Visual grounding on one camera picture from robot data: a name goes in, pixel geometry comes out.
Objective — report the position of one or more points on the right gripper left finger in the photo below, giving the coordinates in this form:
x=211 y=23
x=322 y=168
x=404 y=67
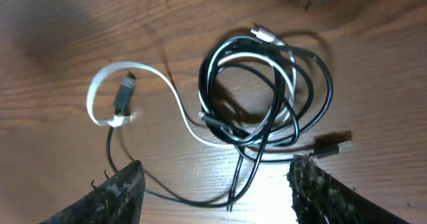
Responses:
x=118 y=200

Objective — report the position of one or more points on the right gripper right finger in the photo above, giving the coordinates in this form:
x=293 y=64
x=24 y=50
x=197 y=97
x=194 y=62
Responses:
x=318 y=198

